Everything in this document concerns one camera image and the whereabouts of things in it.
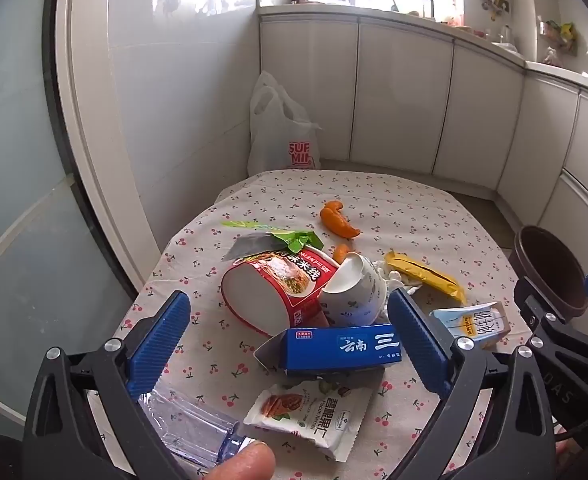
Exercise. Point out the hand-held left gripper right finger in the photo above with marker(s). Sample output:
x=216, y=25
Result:
x=419, y=345

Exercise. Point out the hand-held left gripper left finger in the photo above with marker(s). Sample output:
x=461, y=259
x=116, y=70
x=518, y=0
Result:
x=159, y=340

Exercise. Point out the brown round bin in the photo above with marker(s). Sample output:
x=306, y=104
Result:
x=549, y=265

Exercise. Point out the blue cardboard box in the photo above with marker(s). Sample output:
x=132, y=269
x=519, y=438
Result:
x=334, y=350

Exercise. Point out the person's left hand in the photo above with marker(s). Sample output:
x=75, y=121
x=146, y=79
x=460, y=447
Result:
x=244, y=462

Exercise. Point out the small white milk carton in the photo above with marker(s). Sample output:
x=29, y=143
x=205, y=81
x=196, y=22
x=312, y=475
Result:
x=474, y=322

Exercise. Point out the crumpled white tissue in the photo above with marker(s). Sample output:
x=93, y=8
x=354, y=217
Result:
x=399, y=280

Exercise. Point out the yellow snack wrapper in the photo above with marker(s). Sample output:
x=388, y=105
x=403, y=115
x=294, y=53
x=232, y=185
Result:
x=424, y=272

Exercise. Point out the white ceramic cup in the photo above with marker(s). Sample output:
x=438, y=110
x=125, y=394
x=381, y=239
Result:
x=359, y=295

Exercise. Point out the clear plastic bottle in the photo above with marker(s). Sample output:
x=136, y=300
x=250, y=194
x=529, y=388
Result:
x=188, y=420

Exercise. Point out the cherry-print tablecloth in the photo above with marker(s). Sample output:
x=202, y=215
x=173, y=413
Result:
x=213, y=260

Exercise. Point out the white nut snack packet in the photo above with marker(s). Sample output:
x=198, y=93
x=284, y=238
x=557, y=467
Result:
x=314, y=415

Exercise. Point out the red instant noodle cup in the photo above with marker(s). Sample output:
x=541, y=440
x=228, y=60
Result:
x=274, y=280

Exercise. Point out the large orange peel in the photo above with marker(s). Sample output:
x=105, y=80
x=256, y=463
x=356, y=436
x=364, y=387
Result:
x=336, y=220

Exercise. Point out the green foil lid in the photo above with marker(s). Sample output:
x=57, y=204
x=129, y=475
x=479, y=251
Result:
x=294, y=240

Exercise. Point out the frosted glass sliding door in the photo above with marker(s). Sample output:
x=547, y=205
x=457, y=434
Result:
x=13, y=160

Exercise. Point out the white plastic bag red print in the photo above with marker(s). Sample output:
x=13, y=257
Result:
x=279, y=130

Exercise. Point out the white kitchen cabinet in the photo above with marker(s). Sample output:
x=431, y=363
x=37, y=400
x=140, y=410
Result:
x=399, y=95

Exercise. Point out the white kitchen countertop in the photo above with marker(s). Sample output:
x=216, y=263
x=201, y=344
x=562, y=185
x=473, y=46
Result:
x=374, y=13

